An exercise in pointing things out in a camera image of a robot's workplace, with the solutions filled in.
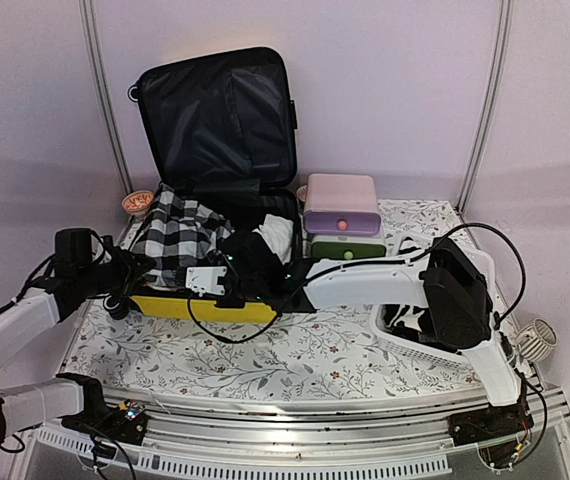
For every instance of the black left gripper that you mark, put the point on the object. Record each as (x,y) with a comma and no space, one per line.
(127,264)

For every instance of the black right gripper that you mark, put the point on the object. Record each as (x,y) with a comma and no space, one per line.
(226,303)

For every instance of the white garment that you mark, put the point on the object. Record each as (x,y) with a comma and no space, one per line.
(277,233)

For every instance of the black white plaid cloth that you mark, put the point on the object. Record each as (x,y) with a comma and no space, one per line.
(178,233)

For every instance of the yellow Pikachu suitcase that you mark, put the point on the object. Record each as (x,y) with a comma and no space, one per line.
(221,130)

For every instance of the white plastic basket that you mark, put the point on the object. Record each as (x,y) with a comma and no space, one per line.
(430,345)

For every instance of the zebra striped cloth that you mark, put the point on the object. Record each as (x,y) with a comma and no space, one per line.
(407,321)

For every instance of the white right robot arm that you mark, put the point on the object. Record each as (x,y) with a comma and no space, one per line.
(453,284)

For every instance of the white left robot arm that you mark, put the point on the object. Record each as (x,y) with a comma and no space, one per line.
(27,315)

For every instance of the red patterned cup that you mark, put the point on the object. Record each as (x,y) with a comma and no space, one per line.
(137,201)

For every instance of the green drawer box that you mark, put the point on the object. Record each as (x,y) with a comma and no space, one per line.
(346,247)

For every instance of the floral table mat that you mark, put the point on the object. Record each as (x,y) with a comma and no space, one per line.
(339,354)

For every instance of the pink purple drawer box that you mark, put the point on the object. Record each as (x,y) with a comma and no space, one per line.
(341,204)

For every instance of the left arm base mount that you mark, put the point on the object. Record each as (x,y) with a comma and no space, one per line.
(125,423)

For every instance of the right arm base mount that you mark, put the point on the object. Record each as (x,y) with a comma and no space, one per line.
(490,423)

